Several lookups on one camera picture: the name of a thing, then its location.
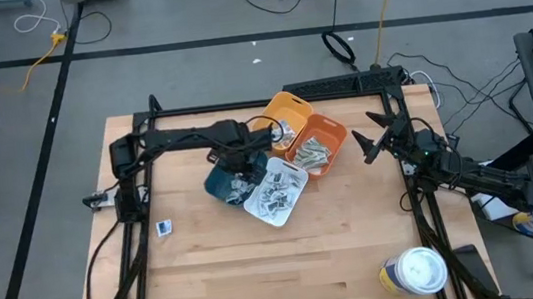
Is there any yellow plastic bin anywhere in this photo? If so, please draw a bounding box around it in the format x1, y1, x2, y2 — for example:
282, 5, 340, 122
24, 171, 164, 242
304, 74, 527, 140
246, 87, 320, 160

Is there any green striped bandage strip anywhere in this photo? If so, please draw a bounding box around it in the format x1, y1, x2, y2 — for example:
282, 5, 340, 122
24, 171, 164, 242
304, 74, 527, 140
294, 150, 329, 167
295, 142, 332, 161
297, 156, 334, 173
300, 135, 329, 154
311, 147, 333, 164

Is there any black desk bar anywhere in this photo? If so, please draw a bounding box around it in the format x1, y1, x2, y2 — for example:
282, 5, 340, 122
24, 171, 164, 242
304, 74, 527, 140
485, 130, 533, 173

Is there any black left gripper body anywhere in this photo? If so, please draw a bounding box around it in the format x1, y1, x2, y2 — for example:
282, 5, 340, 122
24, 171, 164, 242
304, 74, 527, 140
204, 131, 278, 180

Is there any white box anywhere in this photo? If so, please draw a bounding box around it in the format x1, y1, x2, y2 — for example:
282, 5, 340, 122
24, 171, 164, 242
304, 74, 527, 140
466, 157, 533, 223

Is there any black looped floor cable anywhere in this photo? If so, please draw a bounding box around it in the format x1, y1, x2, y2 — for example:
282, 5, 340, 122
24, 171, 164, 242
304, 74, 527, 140
58, 0, 115, 48

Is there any orange plastic bin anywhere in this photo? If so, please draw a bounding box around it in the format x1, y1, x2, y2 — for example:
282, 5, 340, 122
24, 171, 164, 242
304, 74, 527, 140
281, 109, 354, 184

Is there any white plastic bin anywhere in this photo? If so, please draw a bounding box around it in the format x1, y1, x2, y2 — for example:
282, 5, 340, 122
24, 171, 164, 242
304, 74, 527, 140
238, 152, 315, 232

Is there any white floor cable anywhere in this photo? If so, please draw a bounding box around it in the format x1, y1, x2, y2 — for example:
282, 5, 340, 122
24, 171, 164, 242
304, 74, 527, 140
10, 0, 64, 39

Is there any yellow hanging cable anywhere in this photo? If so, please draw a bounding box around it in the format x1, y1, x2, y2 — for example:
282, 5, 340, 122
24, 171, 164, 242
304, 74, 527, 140
367, 0, 415, 68

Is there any small wipes canister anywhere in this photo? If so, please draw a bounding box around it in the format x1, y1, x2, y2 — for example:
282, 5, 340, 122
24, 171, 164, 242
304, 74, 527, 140
510, 209, 533, 237

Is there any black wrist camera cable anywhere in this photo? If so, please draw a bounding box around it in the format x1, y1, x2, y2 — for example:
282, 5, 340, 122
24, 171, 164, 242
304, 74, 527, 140
241, 111, 288, 149

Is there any teal plastic bin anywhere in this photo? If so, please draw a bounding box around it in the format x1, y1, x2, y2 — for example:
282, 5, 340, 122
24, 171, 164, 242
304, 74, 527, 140
200, 147, 275, 211

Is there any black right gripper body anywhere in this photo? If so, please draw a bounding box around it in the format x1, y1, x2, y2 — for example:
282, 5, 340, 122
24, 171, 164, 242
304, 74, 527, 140
377, 110, 438, 168

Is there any black flat pad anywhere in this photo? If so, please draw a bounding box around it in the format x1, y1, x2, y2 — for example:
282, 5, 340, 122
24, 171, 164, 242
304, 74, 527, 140
452, 241, 502, 299

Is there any black coiled cable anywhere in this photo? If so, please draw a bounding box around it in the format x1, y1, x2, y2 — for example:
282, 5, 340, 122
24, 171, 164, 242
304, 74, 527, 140
317, 0, 360, 75

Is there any wipes canister white lid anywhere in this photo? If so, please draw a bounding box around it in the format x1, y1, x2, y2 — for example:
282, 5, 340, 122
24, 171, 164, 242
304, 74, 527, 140
375, 243, 451, 299

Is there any yellow floor cable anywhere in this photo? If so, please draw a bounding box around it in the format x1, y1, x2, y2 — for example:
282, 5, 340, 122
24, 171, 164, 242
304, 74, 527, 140
0, 26, 74, 96

